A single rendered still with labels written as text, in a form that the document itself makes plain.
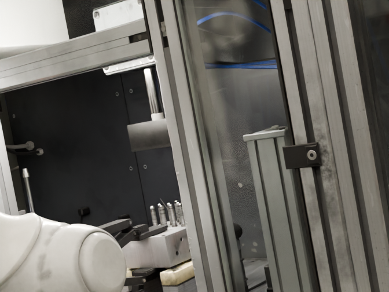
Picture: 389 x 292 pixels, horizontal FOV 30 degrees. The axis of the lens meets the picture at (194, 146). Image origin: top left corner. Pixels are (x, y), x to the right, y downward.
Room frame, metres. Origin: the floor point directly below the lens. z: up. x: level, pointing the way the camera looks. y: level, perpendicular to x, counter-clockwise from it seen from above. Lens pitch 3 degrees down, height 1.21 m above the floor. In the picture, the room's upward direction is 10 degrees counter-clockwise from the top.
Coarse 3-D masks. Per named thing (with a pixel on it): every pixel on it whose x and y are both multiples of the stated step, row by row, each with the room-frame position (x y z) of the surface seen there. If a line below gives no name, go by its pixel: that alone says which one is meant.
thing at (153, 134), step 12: (144, 72) 1.19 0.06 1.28; (156, 84) 1.19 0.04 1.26; (156, 96) 1.18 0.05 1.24; (156, 108) 1.18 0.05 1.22; (156, 120) 1.15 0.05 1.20; (132, 132) 1.19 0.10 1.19; (144, 132) 1.17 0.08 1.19; (156, 132) 1.16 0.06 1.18; (132, 144) 1.19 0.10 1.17; (144, 144) 1.17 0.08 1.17; (156, 144) 1.16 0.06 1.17; (168, 144) 1.14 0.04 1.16
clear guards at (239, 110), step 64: (0, 0) 1.07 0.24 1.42; (64, 0) 0.99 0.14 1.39; (128, 0) 0.93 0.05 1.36; (192, 0) 0.87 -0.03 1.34; (256, 0) 0.81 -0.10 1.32; (0, 64) 1.09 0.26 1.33; (64, 64) 1.01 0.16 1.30; (192, 64) 0.88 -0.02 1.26; (256, 64) 0.82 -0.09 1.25; (256, 128) 0.83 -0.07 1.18; (256, 192) 0.84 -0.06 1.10; (256, 256) 0.85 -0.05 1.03
